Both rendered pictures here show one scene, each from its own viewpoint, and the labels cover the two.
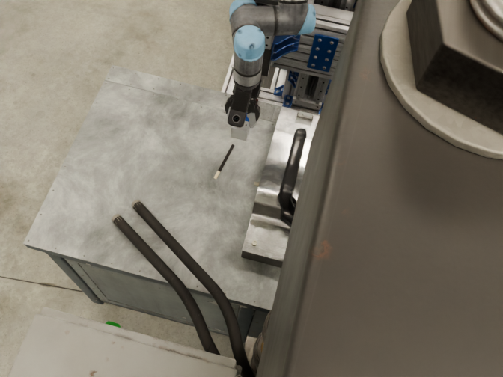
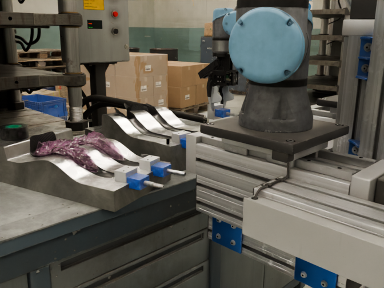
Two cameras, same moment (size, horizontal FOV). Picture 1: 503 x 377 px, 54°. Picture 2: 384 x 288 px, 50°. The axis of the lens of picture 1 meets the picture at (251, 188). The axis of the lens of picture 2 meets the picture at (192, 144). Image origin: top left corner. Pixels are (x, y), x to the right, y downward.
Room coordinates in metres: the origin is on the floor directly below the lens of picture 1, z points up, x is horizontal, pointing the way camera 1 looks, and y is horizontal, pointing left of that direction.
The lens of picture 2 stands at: (1.74, -1.20, 1.22)
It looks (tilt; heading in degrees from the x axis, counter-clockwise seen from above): 15 degrees down; 129
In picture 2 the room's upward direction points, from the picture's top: 1 degrees clockwise
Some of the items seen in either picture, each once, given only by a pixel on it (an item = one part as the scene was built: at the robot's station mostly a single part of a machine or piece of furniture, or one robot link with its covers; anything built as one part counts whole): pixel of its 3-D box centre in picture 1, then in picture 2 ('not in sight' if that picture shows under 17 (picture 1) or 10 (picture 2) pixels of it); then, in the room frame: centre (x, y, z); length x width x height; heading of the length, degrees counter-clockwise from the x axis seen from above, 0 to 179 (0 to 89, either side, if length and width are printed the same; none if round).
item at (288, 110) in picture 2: not in sight; (276, 100); (1.34, -0.44, 1.09); 0.15 x 0.15 x 0.10
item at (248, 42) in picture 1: (248, 50); (223, 24); (0.86, 0.06, 1.25); 0.09 x 0.08 x 0.11; 14
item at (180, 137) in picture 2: not in sight; (191, 143); (0.96, -0.25, 0.89); 0.13 x 0.05 x 0.05; 173
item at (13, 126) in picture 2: not in sight; (14, 131); (0.56, -0.60, 0.93); 0.08 x 0.08 x 0.04
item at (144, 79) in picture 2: not in sight; (121, 87); (-2.61, 2.62, 0.47); 1.22 x 0.80 x 0.94; 2
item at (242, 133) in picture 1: (244, 117); (224, 113); (0.88, 0.05, 0.93); 0.13 x 0.05 x 0.05; 173
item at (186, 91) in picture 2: not in sight; (164, 86); (-2.73, 3.63, 0.37); 1.20 x 0.82 x 0.74; 6
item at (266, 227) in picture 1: (303, 185); (151, 132); (0.70, -0.16, 0.87); 0.50 x 0.26 x 0.14; 173
